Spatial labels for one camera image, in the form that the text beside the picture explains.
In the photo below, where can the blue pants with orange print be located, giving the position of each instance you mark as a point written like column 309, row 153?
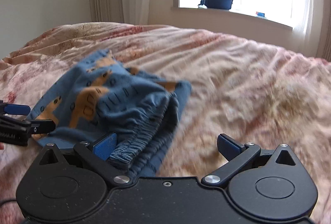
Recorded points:
column 134, row 110

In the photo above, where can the small blue box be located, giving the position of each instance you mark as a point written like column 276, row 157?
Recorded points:
column 260, row 14

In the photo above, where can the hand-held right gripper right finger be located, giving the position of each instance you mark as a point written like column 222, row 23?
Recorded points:
column 228, row 146

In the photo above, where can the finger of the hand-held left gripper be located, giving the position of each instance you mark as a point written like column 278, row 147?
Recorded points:
column 16, row 109
column 44, row 126

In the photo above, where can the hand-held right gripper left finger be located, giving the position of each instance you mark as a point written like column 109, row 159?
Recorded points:
column 104, row 146

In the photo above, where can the pink patterned blanket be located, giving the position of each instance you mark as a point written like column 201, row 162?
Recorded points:
column 245, row 84

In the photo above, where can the sheer white curtain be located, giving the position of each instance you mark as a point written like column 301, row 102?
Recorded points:
column 313, row 6

